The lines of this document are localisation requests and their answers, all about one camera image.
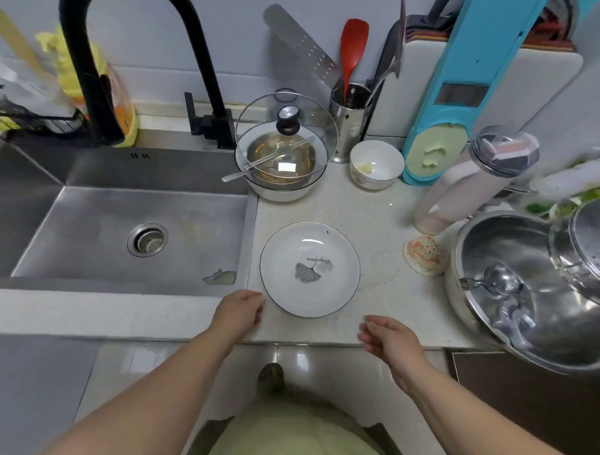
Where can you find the steel utensil holder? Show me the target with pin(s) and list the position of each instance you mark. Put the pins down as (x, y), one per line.
(347, 129)

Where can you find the person's right forearm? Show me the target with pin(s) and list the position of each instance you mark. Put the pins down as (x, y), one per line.
(468, 422)

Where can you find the round patterned coaster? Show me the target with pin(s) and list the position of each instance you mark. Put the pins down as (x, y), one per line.
(424, 255)

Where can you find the stainless steel sink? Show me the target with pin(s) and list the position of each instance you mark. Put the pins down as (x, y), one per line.
(93, 234)

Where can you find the large steel pot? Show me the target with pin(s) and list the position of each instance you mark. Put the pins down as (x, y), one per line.
(553, 328)

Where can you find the wooden stick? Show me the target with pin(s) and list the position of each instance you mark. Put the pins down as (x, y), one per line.
(18, 44)

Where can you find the glass lid with black knob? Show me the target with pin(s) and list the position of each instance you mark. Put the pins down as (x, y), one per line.
(288, 122)

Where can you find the person's left hand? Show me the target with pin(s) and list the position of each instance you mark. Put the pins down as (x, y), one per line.
(234, 316)

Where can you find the bag of green vegetables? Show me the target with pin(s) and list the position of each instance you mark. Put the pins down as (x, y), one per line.
(567, 183)

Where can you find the yellow cloth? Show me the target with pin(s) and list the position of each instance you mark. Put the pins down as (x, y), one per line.
(61, 61)

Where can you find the person's left forearm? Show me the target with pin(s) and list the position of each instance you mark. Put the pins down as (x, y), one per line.
(150, 403)

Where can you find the yellow dish soap bottle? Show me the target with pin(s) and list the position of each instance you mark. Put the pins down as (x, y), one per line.
(125, 115)

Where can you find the steel slotted turner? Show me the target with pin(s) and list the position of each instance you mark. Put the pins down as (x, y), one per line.
(300, 42)

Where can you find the black kitchen faucet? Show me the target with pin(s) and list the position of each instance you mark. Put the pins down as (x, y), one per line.
(86, 79)

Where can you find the steel spoon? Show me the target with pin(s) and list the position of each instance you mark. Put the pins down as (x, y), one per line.
(234, 176)

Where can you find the glass pot lid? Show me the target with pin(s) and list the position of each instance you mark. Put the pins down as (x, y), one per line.
(586, 243)

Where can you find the red spatula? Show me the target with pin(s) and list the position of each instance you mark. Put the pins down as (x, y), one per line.
(354, 47)

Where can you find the steel bowl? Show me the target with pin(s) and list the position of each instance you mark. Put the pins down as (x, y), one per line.
(267, 150)

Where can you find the teal vegetable slicer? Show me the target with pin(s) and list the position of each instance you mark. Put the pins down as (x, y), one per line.
(478, 51)

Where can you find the person's left fingers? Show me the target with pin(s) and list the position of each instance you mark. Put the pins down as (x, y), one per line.
(253, 304)

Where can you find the person's shoe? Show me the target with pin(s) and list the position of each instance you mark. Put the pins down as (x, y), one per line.
(271, 378)

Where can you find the white cutting board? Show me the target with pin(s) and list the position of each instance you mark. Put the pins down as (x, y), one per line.
(408, 93)

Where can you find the small white bowl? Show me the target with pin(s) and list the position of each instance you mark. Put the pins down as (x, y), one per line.
(375, 182)

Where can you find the pink tumbler with clear lid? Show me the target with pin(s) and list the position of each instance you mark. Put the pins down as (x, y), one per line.
(459, 192)

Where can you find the person's right fingers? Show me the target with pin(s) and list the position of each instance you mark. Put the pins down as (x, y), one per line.
(372, 335)

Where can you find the white plate with leaf print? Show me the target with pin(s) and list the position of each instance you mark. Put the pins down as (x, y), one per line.
(309, 253)

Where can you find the garlic piece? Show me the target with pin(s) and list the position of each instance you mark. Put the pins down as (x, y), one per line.
(367, 168)

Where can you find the dark cabinet door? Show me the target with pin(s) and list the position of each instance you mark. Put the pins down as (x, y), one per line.
(515, 403)

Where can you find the food scrap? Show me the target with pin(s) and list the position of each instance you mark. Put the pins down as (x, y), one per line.
(220, 277)

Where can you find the person's light green shirt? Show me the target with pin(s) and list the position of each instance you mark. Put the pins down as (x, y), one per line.
(290, 431)

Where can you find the steel sink drain strainer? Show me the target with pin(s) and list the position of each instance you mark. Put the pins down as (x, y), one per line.
(147, 240)

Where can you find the person's right hand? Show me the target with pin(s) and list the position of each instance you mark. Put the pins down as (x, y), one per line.
(398, 349)

